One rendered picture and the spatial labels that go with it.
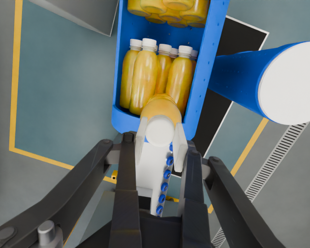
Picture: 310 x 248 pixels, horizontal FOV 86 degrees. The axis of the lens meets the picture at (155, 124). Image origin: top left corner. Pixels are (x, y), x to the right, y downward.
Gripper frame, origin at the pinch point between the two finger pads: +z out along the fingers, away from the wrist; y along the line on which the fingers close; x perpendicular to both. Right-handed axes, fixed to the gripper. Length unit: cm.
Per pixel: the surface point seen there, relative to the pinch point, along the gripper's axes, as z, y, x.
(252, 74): 48, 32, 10
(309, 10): 145, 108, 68
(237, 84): 58, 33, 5
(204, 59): 25.6, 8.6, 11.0
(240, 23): 130, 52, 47
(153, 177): 52, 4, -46
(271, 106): 41, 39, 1
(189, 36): 47, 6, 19
